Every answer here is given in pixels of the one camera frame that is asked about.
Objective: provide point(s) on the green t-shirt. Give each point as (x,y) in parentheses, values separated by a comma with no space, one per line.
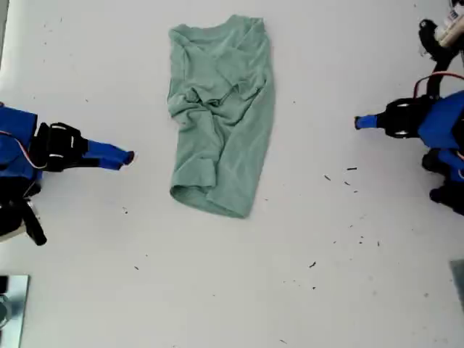
(224,145)

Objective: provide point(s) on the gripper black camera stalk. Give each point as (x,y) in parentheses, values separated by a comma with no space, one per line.
(434,85)

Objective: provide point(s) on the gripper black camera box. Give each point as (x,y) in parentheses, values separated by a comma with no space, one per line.
(34,224)
(429,36)

